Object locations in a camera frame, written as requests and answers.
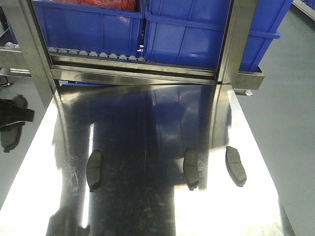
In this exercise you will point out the grey brake pad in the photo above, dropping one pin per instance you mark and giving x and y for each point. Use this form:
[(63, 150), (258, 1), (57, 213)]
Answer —
[(190, 169), (10, 135), (93, 170), (234, 166)]

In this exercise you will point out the blue plastic bin right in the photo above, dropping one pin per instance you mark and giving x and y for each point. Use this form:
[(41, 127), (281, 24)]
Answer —
[(190, 32)]

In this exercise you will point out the blue plastic bin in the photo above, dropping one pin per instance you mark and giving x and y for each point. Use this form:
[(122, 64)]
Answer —
[(190, 32), (91, 28)]

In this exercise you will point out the blue plastic bin left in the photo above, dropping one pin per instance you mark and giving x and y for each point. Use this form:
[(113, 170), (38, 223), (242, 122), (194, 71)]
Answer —
[(91, 28)]

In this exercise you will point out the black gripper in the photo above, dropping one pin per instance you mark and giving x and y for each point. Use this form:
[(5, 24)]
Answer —
[(11, 114)]

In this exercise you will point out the steel rack frame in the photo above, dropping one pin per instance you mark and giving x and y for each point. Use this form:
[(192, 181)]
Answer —
[(48, 69)]

